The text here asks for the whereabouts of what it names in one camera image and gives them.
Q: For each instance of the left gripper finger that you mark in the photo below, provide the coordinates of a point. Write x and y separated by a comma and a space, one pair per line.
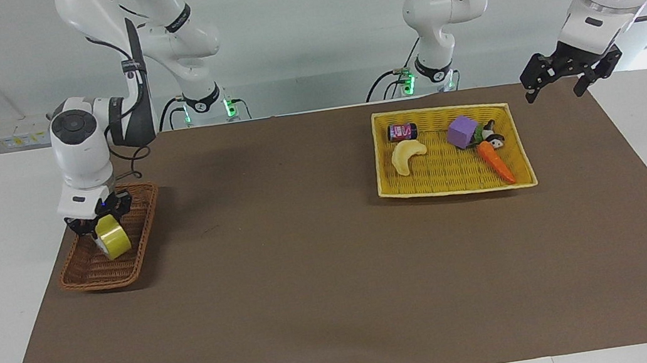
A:
586, 78
538, 75

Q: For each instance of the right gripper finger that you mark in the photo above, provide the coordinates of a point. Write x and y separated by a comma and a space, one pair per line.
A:
123, 204
77, 227

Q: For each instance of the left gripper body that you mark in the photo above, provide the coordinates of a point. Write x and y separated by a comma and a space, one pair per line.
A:
590, 59

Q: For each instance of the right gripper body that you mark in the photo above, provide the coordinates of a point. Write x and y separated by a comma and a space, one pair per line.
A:
101, 209

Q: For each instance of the yellow tape roll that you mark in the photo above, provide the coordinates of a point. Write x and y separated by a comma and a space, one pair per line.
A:
113, 237

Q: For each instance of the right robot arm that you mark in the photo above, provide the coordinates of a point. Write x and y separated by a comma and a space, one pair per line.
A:
81, 158

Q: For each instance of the brown wicker basket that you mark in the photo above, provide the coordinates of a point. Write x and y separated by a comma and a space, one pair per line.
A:
97, 270

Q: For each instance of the yellow woven basket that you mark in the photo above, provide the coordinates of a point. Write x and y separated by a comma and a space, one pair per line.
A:
443, 174

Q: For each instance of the small black white toy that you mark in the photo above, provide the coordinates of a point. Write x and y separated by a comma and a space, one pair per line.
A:
492, 136

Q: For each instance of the purple foam cube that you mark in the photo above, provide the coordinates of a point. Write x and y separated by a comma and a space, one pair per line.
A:
462, 131

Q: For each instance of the orange toy carrot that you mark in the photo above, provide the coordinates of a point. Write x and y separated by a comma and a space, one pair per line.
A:
497, 162

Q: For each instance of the small dark jar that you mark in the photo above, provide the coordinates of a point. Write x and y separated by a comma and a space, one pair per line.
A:
402, 132

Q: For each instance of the pale yellow toy banana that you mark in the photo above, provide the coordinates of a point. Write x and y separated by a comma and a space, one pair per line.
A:
404, 159

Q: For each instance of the white wall socket strip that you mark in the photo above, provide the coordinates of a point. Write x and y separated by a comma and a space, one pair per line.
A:
24, 133

